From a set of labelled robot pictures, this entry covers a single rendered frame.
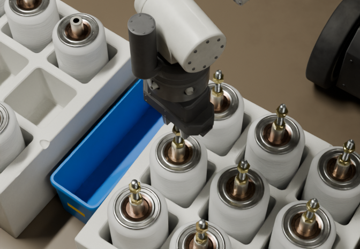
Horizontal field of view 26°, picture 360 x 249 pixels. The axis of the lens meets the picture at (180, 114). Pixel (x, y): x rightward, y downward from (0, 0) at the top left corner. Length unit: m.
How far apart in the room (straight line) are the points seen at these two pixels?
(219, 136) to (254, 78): 0.36
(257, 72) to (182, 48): 0.74
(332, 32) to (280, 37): 0.24
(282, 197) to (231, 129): 0.14
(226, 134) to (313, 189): 0.17
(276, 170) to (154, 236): 0.24
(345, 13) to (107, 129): 0.51
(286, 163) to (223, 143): 0.13
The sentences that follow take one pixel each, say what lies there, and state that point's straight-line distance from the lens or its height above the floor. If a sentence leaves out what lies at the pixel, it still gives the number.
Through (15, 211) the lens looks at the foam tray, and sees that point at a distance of 1.44.
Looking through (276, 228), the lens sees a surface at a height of 0.25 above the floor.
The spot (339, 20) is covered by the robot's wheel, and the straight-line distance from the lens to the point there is 1.53.
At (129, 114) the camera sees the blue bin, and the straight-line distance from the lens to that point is 1.55.
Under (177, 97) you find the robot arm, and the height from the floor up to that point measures 0.48.
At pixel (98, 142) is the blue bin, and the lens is 1.50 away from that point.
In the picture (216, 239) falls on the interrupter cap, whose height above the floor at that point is 0.25.
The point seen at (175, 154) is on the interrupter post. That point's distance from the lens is 1.26.
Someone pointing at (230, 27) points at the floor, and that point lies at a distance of 1.74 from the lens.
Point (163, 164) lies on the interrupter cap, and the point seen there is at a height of 0.25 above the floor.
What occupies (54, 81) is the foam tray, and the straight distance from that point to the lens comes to 1.48.
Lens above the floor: 1.36
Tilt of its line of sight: 58 degrees down
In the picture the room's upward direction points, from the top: straight up
